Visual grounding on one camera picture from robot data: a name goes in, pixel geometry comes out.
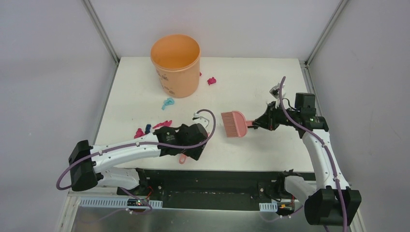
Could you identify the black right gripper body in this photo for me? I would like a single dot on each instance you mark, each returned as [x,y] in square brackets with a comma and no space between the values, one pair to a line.
[275,117]

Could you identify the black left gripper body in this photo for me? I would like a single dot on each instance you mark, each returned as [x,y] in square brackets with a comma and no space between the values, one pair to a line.
[198,148]

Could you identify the pink dustpan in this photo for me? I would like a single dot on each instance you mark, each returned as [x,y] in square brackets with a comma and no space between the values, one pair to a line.
[182,159]

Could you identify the pink hand brush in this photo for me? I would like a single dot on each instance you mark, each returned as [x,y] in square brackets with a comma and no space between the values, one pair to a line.
[235,124]

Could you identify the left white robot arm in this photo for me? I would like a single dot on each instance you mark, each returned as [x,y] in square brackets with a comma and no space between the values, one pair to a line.
[94,165]

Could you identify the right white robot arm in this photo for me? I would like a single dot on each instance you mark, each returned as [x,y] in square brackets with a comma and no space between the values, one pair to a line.
[332,202]

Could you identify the blue paper scrap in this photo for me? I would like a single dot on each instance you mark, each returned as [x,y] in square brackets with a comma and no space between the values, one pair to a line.
[147,128]

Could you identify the cyan paper scrap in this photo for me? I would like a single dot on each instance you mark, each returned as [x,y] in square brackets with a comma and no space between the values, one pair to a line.
[167,102]

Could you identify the magenta paper scrap near bucket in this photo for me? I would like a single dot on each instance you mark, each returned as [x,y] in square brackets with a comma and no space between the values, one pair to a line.
[211,81]

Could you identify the orange plastic bucket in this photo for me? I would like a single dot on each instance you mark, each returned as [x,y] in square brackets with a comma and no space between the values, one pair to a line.
[176,59]

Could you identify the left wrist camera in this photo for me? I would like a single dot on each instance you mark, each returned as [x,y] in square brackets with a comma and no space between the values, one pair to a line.
[198,119]

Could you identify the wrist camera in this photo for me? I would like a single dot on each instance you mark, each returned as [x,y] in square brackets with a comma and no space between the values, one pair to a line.
[276,91]
[198,119]

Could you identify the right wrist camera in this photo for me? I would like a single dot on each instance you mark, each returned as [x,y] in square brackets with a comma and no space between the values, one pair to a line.
[276,91]

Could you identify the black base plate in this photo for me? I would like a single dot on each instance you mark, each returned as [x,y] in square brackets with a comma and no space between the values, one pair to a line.
[214,190]

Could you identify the right white cable duct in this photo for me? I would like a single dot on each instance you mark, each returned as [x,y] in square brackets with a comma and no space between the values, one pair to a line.
[268,207]

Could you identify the white cable duct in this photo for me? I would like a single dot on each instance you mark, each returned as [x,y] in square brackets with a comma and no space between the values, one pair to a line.
[268,207]
[105,202]

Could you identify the left white cable duct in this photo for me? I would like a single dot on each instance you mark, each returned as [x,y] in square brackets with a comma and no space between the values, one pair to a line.
[105,202]

